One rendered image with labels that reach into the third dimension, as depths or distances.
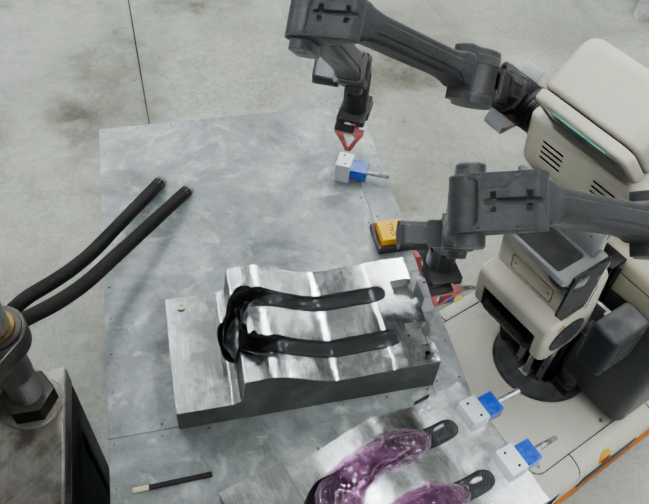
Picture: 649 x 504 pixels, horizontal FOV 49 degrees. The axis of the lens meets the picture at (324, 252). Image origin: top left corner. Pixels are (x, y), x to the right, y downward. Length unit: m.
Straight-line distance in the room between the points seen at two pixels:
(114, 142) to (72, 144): 1.27
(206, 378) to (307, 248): 0.43
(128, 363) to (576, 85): 0.98
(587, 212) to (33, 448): 1.04
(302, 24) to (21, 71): 2.61
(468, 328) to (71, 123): 1.94
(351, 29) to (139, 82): 2.42
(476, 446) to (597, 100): 0.63
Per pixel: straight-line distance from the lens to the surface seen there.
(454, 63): 1.30
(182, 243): 1.65
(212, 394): 1.35
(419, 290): 1.52
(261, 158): 1.83
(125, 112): 3.30
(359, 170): 1.76
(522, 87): 1.45
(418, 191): 2.93
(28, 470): 1.44
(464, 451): 1.34
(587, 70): 1.29
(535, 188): 0.90
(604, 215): 1.03
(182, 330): 1.43
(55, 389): 1.50
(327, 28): 1.12
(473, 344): 2.17
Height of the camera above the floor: 2.04
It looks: 50 degrees down
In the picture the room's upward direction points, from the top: 5 degrees clockwise
